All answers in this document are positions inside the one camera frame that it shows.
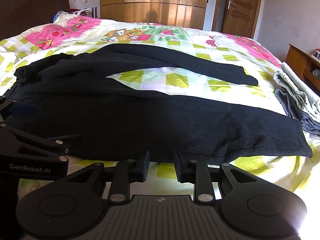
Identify wooden tv cabinet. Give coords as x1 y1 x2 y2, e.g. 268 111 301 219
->
285 44 320 95

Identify folded light green cloth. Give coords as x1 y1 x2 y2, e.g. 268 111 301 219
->
273 62 319 122

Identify wooden wardrobe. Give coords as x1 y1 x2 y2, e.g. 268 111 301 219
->
100 0 208 29

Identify colourful checkered bed quilt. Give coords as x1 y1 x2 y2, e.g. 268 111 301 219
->
1 14 319 199

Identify wooden door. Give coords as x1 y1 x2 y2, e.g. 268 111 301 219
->
212 0 261 38

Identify dark wooden headboard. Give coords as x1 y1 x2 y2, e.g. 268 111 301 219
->
1 0 70 40

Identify folded grey cloth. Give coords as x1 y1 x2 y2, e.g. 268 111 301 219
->
274 89 320 136

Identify white bag by headboard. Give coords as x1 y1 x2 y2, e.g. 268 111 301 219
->
53 8 94 22

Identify black pants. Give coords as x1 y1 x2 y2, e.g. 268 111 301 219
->
4 44 312 165

